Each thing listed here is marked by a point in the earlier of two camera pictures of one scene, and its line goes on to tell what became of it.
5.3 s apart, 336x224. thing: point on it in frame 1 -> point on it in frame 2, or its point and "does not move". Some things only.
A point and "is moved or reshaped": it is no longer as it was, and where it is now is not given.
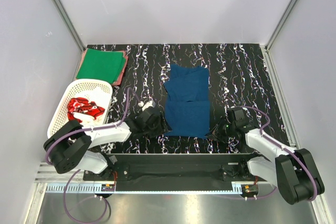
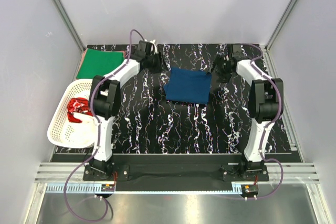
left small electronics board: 107,188 does not move
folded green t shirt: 102,64 does not move
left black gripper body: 157,129 -> 155,63
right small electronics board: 250,189 does not move
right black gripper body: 223,130 -> 221,71
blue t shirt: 187,101 is moved or reshaped
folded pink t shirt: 117,81 does not move
